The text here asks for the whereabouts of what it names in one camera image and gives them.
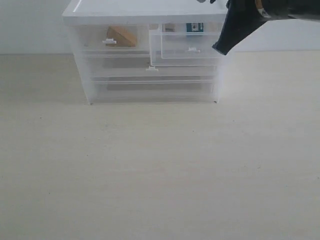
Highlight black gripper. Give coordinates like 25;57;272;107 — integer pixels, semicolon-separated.
212;0;320;56

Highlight white pill bottle teal label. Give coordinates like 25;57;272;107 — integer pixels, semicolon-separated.
185;23;204;35

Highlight yellow cheese wedge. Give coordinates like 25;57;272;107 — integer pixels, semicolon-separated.
103;26;138;48

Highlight bottom wide clear drawer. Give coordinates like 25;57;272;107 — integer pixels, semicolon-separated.
92;75;215;101

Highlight wide clear drawer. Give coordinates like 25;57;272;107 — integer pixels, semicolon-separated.
92;75;215;101
83;54;219;78

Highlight white translucent drawer cabinet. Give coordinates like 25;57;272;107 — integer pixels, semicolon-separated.
62;0;228;104

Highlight middle wide clear drawer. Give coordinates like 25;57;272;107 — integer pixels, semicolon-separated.
83;54;219;78

